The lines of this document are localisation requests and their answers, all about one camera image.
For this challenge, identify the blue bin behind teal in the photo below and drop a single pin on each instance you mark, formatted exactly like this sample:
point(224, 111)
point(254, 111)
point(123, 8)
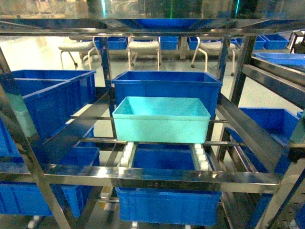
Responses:
point(169, 84)

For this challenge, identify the blue bin lower middle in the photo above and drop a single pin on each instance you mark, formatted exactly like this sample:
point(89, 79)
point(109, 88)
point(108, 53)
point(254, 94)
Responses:
point(167, 206)

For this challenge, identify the white chair right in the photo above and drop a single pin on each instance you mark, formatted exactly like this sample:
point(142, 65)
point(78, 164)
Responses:
point(212, 44)

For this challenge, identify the white chair middle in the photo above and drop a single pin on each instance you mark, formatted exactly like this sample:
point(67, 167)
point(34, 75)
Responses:
point(144, 44)

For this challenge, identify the blue bin shelf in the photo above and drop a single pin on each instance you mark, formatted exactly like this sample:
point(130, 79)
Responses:
point(279, 123)
point(44, 100)

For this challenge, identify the blue bin lower left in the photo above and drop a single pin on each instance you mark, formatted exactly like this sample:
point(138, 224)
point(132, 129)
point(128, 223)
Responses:
point(26, 198)

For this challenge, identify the stainless steel shelf rack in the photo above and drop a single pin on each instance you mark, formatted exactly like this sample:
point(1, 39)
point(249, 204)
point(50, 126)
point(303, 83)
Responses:
point(285, 178)

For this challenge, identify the blue bin right shelf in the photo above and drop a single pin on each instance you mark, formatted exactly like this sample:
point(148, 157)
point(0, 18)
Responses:
point(279, 123)

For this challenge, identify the white chair left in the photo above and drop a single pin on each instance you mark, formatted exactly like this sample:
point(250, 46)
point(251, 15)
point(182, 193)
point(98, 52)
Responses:
point(80, 45)

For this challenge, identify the teal plastic bin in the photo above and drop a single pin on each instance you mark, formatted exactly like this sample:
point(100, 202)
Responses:
point(161, 120)

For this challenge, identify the blue bin left shelf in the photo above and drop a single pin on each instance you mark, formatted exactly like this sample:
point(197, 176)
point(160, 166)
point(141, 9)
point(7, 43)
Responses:
point(44, 100)

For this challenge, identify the white chair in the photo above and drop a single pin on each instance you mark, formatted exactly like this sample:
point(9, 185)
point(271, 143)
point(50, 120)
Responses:
point(80, 45)
point(144, 44)
point(212, 44)

